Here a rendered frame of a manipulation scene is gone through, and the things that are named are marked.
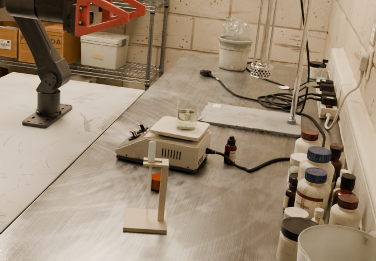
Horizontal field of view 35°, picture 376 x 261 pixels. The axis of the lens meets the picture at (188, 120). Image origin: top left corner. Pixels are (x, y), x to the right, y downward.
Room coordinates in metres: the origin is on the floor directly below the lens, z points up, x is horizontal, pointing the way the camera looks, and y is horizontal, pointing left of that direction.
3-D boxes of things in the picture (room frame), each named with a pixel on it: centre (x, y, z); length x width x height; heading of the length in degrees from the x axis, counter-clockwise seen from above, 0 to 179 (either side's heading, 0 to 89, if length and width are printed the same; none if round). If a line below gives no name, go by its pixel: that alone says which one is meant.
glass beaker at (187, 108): (1.31, 0.01, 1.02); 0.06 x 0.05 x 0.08; 66
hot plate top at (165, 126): (1.33, 0.02, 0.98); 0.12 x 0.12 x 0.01; 76
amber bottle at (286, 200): (1.10, -0.23, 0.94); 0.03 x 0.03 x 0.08
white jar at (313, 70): (2.37, -0.50, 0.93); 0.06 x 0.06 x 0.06
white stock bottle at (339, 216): (0.98, -0.30, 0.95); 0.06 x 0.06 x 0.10
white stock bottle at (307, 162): (1.14, -0.27, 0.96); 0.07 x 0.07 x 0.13
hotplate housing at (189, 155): (1.33, 0.04, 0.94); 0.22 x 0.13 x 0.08; 76
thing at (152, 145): (1.00, 0.06, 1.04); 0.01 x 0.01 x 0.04; 4
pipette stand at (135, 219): (1.00, 0.06, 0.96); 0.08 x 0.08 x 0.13; 4
